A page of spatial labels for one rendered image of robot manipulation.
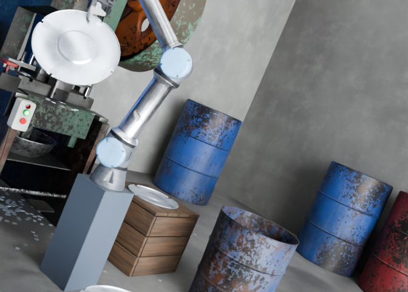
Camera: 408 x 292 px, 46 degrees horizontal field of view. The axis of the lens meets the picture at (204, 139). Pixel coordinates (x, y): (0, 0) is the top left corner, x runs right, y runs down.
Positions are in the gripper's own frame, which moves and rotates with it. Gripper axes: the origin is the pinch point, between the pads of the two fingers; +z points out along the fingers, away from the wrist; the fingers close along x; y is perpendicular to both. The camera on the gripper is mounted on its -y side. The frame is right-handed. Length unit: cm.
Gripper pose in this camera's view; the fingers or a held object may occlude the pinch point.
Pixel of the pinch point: (87, 19)
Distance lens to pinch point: 176.1
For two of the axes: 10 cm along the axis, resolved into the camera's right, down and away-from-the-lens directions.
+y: 8.6, 3.3, 3.8
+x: -5.0, 4.9, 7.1
